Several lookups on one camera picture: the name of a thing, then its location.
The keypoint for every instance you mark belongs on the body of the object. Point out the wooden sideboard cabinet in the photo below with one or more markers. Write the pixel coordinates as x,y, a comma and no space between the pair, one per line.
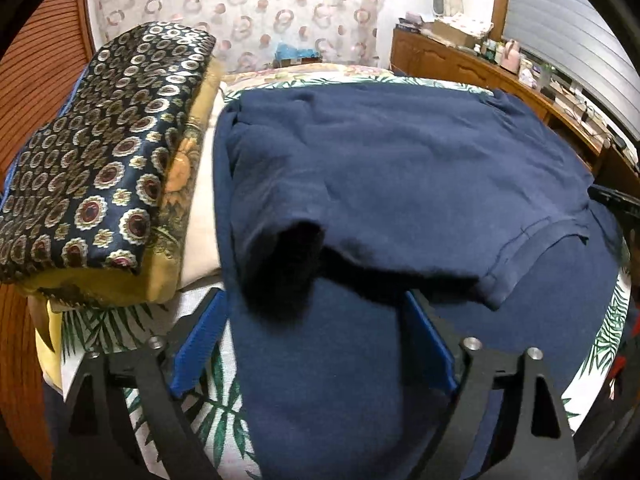
420,56

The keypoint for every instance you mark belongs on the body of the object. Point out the dark circle-patterned folded cloth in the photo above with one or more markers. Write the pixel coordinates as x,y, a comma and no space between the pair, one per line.
84,190

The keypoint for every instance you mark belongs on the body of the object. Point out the navy blue printed t-shirt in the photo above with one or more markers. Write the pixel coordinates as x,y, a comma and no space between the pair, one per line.
333,202

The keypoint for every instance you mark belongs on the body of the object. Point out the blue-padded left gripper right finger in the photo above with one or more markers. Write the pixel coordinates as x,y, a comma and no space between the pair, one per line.
531,438

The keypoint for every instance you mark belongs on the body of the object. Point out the cream folded cloth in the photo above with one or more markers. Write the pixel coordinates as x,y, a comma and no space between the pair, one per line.
200,253

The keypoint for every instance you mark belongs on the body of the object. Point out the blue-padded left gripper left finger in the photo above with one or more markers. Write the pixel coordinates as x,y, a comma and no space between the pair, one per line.
99,440

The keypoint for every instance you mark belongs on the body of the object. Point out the pink kettle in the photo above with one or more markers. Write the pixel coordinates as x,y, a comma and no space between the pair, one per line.
511,57

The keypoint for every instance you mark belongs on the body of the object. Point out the palm leaf bed sheet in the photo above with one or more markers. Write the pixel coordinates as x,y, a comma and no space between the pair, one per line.
214,408

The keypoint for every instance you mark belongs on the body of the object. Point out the grey window roller shutter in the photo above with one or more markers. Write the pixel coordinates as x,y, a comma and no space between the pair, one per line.
572,36

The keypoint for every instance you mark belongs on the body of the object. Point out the blue item box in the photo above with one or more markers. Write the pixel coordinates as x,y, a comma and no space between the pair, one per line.
286,56

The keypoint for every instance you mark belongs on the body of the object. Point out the cardboard box with floral cloth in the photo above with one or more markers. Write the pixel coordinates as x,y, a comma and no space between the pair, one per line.
461,30

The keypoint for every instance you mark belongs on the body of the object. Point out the yellow ochre folded cloth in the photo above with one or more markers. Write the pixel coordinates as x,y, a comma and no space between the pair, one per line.
157,276

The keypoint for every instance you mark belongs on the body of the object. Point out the circle-patterned lace curtain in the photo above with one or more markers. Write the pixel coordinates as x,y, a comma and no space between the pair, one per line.
249,32

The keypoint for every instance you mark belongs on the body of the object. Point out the floral quilt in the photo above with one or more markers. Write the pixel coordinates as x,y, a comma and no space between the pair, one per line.
300,74

